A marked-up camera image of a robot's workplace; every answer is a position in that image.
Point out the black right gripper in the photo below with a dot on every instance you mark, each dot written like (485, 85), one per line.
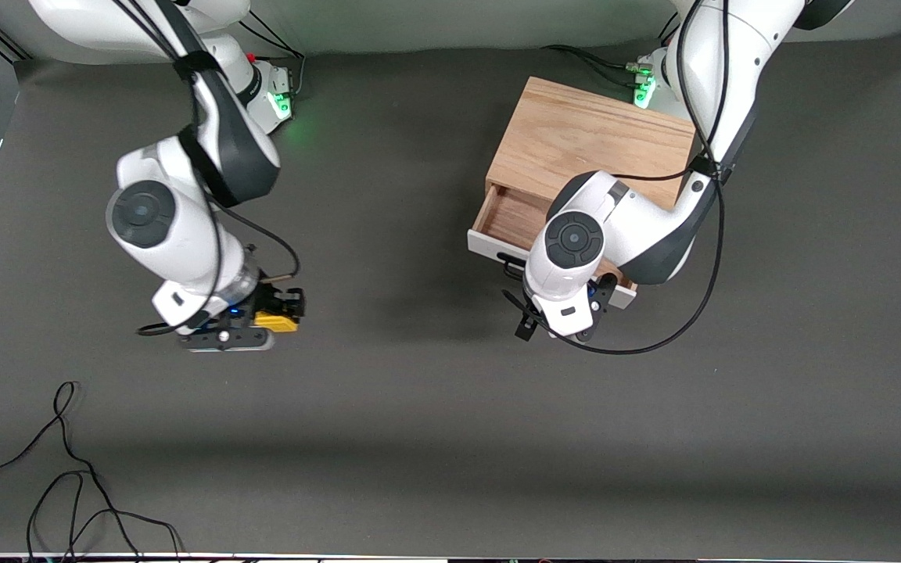
(269, 298)

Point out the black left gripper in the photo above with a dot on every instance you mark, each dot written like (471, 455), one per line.
(523, 331)

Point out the yellow cube block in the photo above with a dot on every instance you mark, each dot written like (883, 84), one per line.
(274, 320)

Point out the white-fronted wooden drawer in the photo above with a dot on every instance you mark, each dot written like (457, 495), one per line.
(509, 219)

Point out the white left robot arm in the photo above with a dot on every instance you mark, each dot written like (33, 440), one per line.
(576, 242)

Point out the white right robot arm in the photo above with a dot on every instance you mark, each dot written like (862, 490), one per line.
(184, 227)

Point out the wooden drawer cabinet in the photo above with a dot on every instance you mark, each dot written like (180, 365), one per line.
(576, 133)

